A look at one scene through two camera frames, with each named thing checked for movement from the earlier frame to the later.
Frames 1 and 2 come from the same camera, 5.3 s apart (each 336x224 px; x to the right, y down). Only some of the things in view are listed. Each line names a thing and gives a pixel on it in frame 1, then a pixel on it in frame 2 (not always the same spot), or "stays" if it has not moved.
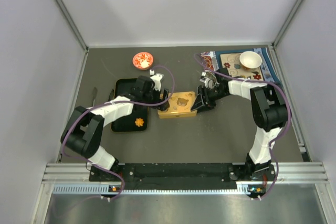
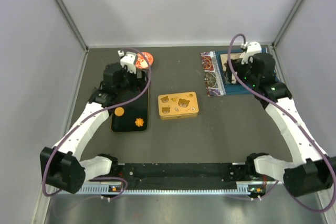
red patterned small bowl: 143,61 stays
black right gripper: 206,102 to 238,66
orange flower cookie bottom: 139,121 stays
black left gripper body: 153,96 to 130,82
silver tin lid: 180,105 stays
